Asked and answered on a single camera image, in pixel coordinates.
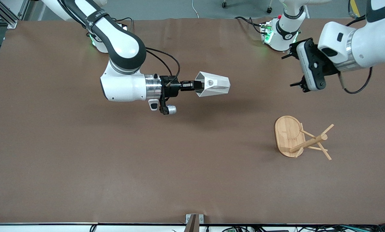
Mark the white faceted cup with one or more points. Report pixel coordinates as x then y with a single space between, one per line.
218 85

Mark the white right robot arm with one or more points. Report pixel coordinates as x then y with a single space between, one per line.
124 48

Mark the small metal bracket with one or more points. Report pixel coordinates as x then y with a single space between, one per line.
201 219

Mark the aluminium frame profile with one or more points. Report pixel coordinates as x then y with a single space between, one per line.
5 14

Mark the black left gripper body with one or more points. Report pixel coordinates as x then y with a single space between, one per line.
330 68

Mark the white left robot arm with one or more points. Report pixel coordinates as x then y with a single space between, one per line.
373 42

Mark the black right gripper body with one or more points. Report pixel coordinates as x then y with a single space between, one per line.
170 87

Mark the brown table cover sheet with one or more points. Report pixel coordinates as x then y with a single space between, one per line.
192 161

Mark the wooden cup rack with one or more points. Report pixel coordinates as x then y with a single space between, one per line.
287 135

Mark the white table edge rail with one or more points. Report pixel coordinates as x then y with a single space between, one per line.
34 228

